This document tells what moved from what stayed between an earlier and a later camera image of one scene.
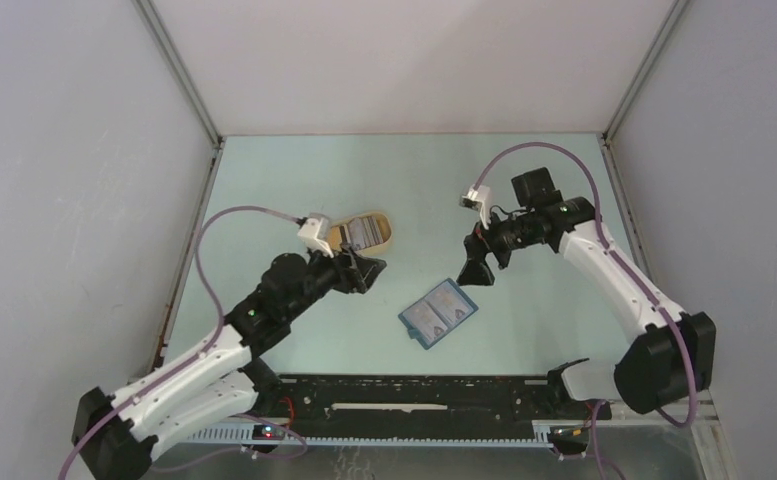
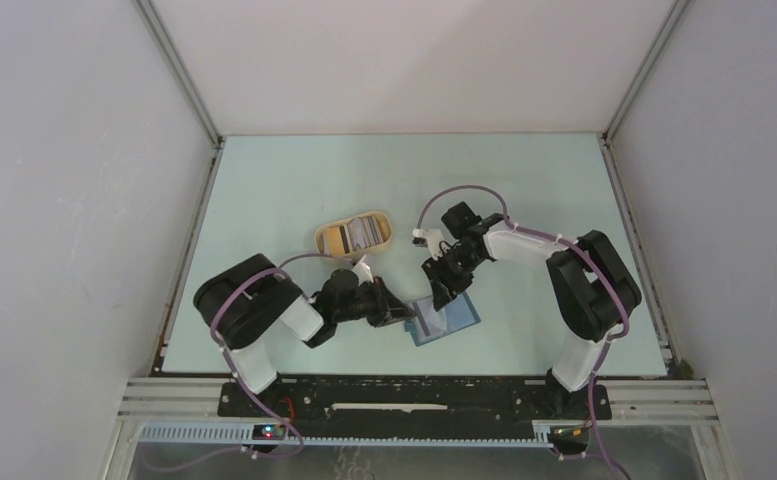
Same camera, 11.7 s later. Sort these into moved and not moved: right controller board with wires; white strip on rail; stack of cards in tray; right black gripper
Moved: right black gripper
Not moved: right controller board with wires; stack of cards in tray; white strip on rail
